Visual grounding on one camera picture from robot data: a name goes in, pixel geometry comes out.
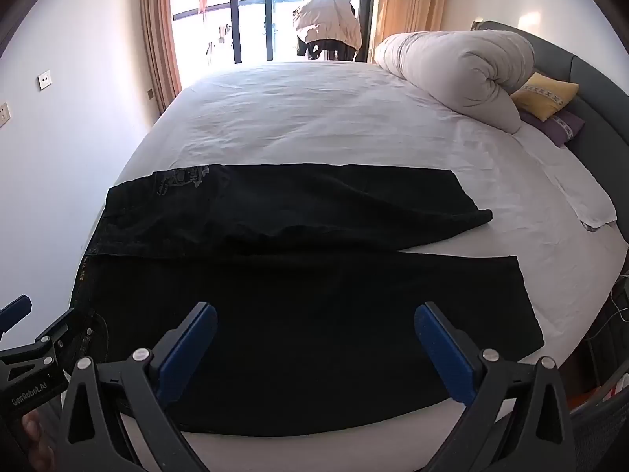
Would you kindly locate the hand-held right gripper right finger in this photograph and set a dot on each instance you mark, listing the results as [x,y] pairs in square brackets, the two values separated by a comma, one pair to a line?
[442,349]

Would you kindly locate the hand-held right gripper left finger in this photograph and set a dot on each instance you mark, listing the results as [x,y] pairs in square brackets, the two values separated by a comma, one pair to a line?
[189,349]

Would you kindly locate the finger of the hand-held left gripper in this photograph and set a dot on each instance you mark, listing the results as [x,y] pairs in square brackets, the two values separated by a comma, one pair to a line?
[14,312]
[69,329]

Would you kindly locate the black pants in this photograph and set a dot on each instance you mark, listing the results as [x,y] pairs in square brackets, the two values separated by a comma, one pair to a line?
[295,280]

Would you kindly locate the person's left hand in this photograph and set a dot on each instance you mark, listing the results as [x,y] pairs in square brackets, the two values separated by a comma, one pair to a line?
[37,437]

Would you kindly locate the grey mesh chair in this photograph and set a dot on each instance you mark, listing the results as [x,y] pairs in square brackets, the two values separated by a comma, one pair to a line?
[604,432]

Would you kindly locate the purple patterned pillow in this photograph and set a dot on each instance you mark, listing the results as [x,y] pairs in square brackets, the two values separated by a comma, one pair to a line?
[565,128]

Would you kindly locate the white bed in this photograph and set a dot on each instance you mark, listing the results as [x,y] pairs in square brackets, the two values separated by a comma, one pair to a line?
[319,118]

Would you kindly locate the yellow patterned pillow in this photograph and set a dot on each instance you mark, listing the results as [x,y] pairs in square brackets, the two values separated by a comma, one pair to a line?
[543,96]

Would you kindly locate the grey upholstered headboard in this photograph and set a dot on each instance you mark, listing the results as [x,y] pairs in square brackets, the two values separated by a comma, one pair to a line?
[599,123]

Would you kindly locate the rolled white duvet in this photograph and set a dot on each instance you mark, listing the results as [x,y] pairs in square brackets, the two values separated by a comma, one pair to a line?
[452,69]

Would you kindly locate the dark chair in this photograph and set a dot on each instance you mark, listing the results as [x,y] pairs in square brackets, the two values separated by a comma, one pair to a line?
[339,50]

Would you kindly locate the glass balcony door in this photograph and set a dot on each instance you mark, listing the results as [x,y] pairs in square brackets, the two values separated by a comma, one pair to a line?
[255,10]

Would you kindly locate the white wall socket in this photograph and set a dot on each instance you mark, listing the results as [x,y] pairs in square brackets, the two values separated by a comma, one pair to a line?
[45,79]
[4,114]

